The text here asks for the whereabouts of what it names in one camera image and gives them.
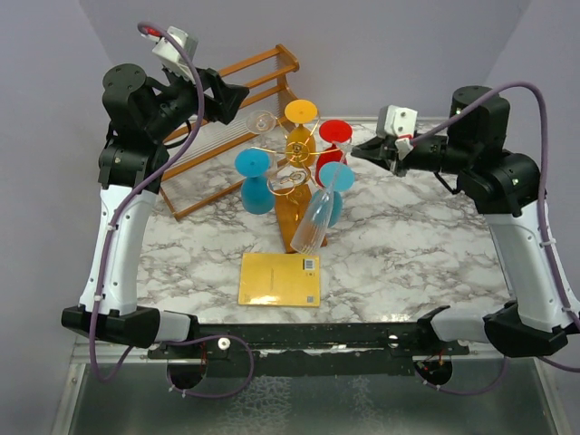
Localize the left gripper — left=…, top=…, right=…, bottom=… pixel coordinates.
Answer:
left=146, top=60, right=247, bottom=140

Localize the yellow book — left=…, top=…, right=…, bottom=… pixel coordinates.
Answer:
left=238, top=253, right=321, bottom=307

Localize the wooden shelf rack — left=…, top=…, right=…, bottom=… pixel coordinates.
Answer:
left=160, top=44, right=299, bottom=221

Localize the black metal mounting rail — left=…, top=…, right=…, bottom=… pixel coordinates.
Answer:
left=148, top=320, right=469, bottom=378

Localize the ribbed clear wine glass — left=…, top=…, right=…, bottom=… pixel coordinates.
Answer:
left=291, top=141, right=352, bottom=255

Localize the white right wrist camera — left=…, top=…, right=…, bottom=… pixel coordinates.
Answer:
left=376, top=105, right=418, bottom=160

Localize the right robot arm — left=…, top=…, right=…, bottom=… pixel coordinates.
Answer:
left=352, top=85, right=579, bottom=358

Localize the blue wine glass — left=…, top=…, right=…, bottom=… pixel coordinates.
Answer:
left=235, top=149, right=275, bottom=215
left=308, top=161, right=355, bottom=227

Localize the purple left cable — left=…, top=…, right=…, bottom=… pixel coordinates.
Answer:
left=88, top=21, right=255, bottom=401

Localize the red wine glass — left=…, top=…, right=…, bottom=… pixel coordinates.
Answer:
left=315, top=120, right=353, bottom=176

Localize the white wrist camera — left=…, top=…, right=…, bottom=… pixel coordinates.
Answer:
left=152, top=26, right=198, bottom=82
left=376, top=105, right=418, bottom=160

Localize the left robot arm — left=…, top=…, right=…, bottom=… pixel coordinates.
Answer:
left=61, top=63, right=249, bottom=358

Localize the gold wire wine glass rack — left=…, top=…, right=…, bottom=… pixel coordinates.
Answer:
left=256, top=116, right=353, bottom=204

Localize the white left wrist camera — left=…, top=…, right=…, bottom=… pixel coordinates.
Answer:
left=152, top=26, right=198, bottom=82

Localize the wooden rack base board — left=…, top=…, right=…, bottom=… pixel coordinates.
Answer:
left=275, top=190, right=312, bottom=254

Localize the yellow wine glass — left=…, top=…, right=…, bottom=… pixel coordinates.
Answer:
left=285, top=99, right=318, bottom=168

